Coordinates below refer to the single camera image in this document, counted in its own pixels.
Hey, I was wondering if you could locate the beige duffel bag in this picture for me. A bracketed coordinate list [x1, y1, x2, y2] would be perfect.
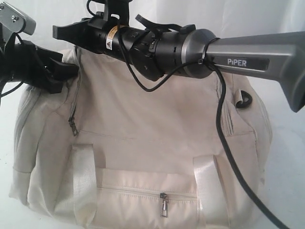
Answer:
[9, 48, 262, 229]

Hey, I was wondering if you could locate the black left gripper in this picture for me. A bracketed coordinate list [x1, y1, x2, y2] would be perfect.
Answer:
[0, 41, 79, 94]

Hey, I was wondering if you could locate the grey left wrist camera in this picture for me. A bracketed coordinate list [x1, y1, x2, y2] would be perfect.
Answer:
[0, 1, 36, 35]

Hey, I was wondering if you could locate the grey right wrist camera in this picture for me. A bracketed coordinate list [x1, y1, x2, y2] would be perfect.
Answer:
[86, 0, 132, 26]

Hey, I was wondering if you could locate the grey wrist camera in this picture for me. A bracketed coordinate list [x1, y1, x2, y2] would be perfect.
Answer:
[86, 0, 132, 26]
[0, 1, 36, 35]

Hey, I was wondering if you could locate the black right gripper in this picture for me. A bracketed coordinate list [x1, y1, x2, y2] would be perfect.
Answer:
[52, 17, 126, 56]

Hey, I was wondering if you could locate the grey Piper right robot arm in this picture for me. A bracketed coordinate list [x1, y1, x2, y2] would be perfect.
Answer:
[53, 17, 305, 112]

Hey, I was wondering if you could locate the white backdrop curtain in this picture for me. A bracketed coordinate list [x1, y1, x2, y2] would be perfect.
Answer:
[0, 0, 305, 167]

